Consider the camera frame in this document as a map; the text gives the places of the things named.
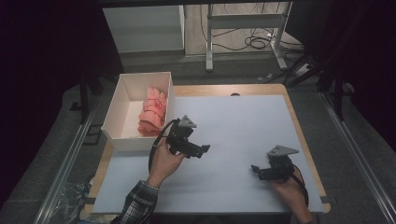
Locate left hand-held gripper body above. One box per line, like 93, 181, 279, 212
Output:
165, 115, 203, 158

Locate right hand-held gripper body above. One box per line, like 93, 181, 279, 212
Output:
258, 145, 300, 182

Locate pink cloth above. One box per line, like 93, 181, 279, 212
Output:
137, 86, 168, 137

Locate white box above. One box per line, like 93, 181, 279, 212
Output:
101, 71, 176, 153

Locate person's right hand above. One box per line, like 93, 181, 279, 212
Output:
268, 174, 312, 217

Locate person's left hand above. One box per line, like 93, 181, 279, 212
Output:
146, 137, 187, 189

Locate white table mat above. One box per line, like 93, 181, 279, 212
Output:
92, 94, 325, 215

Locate black stand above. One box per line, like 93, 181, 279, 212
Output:
69, 69, 106, 126
317, 52, 356, 121

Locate white cabinet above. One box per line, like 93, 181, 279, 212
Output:
102, 5, 186, 54

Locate clear plastic bag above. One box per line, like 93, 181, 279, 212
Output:
55, 180, 96, 224

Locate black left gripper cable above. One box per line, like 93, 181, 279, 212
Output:
148, 118, 181, 173

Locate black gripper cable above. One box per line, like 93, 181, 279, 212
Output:
148, 118, 181, 173
290, 163, 310, 208

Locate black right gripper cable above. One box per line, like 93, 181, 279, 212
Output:
290, 163, 310, 208

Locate aluminium rail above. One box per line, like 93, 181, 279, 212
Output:
318, 91, 396, 224
33, 92, 104, 224

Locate black floor cables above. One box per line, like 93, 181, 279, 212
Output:
199, 2, 304, 54

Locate grey metal desk frame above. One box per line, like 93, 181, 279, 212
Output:
205, 1, 294, 72

